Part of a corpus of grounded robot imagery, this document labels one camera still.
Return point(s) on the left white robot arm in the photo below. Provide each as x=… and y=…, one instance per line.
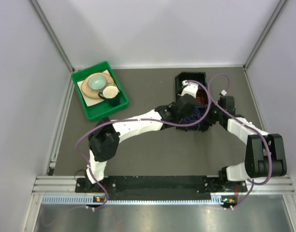
x=103, y=142

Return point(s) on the slotted grey cable duct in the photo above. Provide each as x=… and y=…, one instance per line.
x=92, y=200

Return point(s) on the wooden round plate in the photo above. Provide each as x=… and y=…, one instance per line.
x=94, y=93

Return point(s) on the green plastic bin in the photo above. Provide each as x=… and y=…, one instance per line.
x=103, y=109

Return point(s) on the dark green mug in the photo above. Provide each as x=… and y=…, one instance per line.
x=111, y=95

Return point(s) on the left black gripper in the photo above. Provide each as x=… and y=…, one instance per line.
x=189, y=113

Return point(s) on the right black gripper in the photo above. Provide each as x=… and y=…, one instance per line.
x=212, y=106

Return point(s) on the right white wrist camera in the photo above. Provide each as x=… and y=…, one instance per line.
x=223, y=93

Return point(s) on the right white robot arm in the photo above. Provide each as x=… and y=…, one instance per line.
x=265, y=153

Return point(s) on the light teal bowl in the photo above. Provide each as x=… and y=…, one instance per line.
x=97, y=82

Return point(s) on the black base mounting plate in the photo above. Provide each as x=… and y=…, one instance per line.
x=199, y=183

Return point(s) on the white square board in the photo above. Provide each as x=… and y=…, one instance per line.
x=90, y=101

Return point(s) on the black three-compartment tray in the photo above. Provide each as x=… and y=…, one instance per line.
x=201, y=98

